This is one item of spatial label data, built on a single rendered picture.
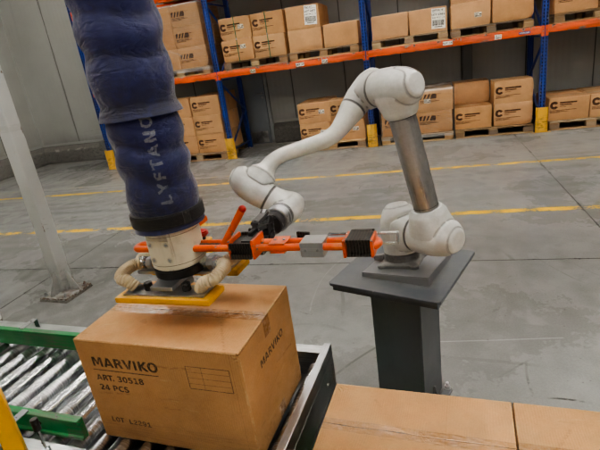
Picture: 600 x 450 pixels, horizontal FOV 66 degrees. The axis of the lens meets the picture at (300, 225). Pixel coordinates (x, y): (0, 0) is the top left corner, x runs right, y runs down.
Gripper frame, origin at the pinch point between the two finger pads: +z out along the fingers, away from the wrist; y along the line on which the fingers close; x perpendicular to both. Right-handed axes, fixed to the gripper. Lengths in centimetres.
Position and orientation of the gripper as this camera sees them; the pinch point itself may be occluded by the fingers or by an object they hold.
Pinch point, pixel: (251, 245)
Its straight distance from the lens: 140.7
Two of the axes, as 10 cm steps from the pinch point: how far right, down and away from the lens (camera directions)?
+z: -3.1, 3.6, -8.8
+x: -9.4, 0.1, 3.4
